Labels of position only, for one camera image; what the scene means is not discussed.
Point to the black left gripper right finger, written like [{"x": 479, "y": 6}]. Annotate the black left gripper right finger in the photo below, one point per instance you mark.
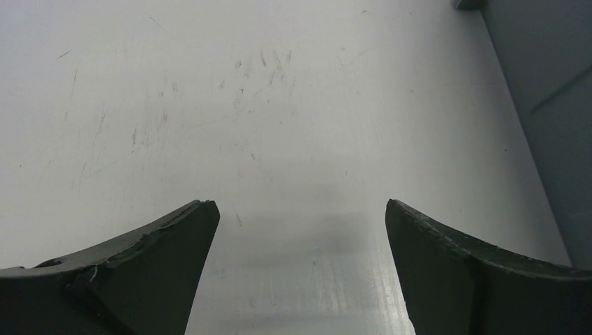
[{"x": 454, "y": 283}]

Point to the grey plastic bin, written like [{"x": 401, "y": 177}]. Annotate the grey plastic bin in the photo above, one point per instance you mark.
[{"x": 544, "y": 49}]

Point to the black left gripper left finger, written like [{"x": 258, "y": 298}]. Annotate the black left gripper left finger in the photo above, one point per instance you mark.
[{"x": 141, "y": 282}]

